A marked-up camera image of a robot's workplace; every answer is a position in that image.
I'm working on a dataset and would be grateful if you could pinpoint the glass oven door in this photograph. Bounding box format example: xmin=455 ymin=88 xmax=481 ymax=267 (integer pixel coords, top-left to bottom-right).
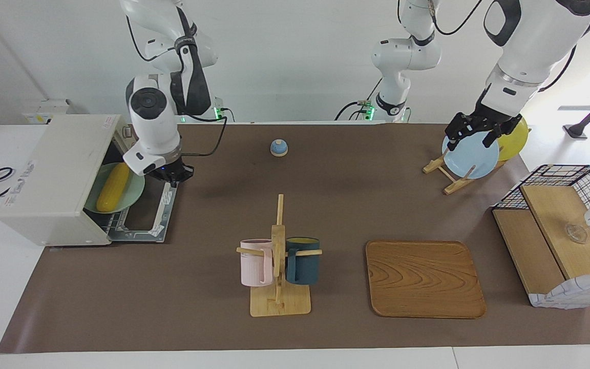
xmin=108 ymin=182 xmax=179 ymax=243

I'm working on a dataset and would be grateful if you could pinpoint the light green plate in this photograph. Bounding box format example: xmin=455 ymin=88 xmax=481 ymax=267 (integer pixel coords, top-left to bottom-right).
xmin=84 ymin=162 xmax=145 ymax=214

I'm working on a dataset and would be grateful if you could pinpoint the yellow corn cob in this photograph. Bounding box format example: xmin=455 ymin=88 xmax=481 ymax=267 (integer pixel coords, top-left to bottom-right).
xmin=96 ymin=163 xmax=131 ymax=213

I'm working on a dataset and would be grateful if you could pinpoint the beige toaster oven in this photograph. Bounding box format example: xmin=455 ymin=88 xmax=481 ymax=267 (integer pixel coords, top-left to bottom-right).
xmin=0 ymin=114 xmax=137 ymax=247

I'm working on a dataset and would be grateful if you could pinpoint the yellow plate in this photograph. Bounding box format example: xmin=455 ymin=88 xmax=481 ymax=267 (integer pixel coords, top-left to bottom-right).
xmin=497 ymin=117 xmax=530 ymax=162

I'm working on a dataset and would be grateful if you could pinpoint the light blue plate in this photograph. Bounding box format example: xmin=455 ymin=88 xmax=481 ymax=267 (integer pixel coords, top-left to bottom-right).
xmin=442 ymin=131 xmax=500 ymax=180

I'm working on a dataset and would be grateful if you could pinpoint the wooden plate rack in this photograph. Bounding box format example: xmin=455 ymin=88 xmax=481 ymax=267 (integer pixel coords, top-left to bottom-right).
xmin=423 ymin=154 xmax=511 ymax=196

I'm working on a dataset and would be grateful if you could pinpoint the brown table mat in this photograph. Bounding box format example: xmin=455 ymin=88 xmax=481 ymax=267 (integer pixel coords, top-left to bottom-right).
xmin=0 ymin=123 xmax=590 ymax=354

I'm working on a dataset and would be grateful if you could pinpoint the pink mug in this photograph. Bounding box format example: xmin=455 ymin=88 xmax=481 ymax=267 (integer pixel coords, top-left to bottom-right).
xmin=239 ymin=239 xmax=274 ymax=286

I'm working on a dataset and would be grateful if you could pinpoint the small clear glass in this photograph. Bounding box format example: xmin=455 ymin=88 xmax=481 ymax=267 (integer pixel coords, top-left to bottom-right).
xmin=564 ymin=221 xmax=588 ymax=244

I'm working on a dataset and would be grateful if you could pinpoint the white power strip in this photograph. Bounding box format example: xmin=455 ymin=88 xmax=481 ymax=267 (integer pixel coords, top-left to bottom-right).
xmin=23 ymin=100 xmax=73 ymax=125

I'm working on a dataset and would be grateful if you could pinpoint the brown wooden tray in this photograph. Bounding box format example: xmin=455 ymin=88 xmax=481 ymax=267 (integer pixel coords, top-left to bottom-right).
xmin=366 ymin=241 xmax=487 ymax=319

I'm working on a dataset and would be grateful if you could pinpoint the dark teal mug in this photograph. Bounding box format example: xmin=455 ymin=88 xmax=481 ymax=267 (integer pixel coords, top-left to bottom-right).
xmin=285 ymin=237 xmax=321 ymax=285

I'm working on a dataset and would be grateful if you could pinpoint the wooden mug tree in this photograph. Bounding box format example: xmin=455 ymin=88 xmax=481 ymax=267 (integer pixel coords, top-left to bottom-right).
xmin=236 ymin=194 xmax=323 ymax=317

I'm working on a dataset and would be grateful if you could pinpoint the wooden shelf box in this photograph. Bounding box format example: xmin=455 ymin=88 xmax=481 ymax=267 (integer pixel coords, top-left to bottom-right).
xmin=528 ymin=269 xmax=590 ymax=310

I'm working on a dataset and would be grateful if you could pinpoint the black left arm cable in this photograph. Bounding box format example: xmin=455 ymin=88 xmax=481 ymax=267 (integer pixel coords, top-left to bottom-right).
xmin=428 ymin=0 xmax=590 ymax=93

